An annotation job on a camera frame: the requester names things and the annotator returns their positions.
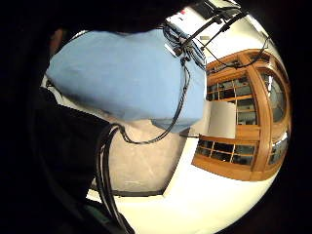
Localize white board panel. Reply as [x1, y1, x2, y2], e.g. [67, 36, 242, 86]
[207, 100, 238, 139]

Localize thick black cable bundle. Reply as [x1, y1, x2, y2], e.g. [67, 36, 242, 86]
[95, 123, 137, 234]

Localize thin black cable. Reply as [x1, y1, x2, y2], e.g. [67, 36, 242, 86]
[118, 58, 192, 145]

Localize black overhead cables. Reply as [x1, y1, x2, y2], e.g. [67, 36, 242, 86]
[175, 6, 271, 70]

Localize wooden window frame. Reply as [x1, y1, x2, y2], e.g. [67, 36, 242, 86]
[191, 48, 293, 182]

